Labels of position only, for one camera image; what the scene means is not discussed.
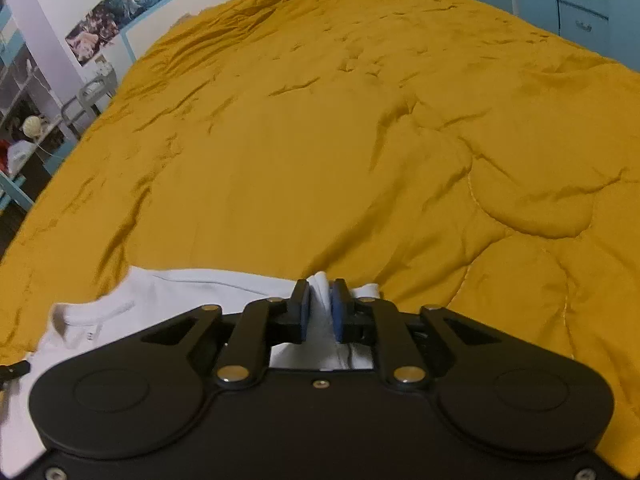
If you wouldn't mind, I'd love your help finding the white desk with blue edge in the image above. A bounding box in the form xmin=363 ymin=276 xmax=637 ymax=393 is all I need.
xmin=0 ymin=130 xmax=78 ymax=213

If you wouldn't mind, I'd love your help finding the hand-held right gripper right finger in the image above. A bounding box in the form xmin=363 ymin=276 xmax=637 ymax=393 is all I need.
xmin=329 ymin=279 xmax=506 ymax=391

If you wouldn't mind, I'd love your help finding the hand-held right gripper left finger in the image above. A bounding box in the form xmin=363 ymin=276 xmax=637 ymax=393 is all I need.
xmin=137 ymin=279 xmax=313 ymax=388

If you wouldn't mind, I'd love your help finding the blue wardrobe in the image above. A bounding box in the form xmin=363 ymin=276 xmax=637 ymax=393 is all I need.
xmin=550 ymin=0 xmax=614 ymax=52

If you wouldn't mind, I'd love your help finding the yellow quilted bedspread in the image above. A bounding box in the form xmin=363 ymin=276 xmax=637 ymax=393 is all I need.
xmin=0 ymin=0 xmax=640 ymax=463

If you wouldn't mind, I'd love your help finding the white plastic bag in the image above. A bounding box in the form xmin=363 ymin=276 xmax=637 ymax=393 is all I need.
xmin=5 ymin=139 xmax=37 ymax=172

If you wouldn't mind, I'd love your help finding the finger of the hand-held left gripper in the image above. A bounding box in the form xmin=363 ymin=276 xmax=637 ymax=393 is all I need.
xmin=0 ymin=360 xmax=32 ymax=387

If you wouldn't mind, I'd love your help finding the cream round plush toy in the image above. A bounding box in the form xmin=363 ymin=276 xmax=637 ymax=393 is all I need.
xmin=20 ymin=114 xmax=47 ymax=139

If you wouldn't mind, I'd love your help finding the white and blue headboard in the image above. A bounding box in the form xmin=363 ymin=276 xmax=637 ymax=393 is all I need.
xmin=120 ymin=0 xmax=332 ymax=62

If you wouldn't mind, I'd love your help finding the wall poster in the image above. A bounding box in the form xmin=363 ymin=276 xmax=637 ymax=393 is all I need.
xmin=65 ymin=0 xmax=251 ymax=67

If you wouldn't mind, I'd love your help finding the grey chair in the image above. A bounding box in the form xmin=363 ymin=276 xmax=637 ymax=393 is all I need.
xmin=60 ymin=66 xmax=119 ymax=139

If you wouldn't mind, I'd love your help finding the white printed sweatshirt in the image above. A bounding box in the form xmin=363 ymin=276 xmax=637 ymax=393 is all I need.
xmin=0 ymin=269 xmax=384 ymax=478

